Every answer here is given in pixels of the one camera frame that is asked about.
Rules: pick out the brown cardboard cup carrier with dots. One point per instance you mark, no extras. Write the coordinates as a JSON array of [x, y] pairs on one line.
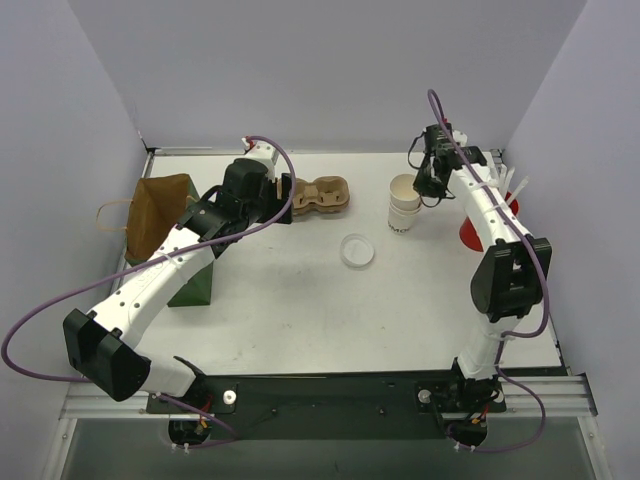
[[326, 195]]

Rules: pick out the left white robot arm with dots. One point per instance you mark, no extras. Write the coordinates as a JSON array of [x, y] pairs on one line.
[[102, 343]]

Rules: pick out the white wrapped straw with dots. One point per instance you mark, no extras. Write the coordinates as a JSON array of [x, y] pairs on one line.
[[514, 194], [504, 177]]

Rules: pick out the aluminium rail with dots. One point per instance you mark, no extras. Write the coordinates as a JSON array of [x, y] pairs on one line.
[[562, 396]]

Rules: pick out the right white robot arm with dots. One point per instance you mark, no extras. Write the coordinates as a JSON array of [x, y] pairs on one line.
[[510, 278]]

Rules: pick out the green paper bag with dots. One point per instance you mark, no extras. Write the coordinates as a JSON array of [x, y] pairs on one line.
[[154, 208]]

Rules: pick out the white paper coffee cup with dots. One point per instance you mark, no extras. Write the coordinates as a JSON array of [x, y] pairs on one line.
[[402, 194]]

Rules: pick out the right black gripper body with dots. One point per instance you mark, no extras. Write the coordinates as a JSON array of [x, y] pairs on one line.
[[427, 181]]

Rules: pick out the red straw holder cup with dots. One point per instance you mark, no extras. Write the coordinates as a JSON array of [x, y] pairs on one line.
[[467, 232]]

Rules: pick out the clear plastic cup lid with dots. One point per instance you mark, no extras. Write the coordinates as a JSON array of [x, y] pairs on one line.
[[356, 251]]

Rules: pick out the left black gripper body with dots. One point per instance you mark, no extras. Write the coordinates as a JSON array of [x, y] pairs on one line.
[[285, 198]]

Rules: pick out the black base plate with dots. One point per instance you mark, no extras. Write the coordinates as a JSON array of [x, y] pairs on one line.
[[401, 405]]

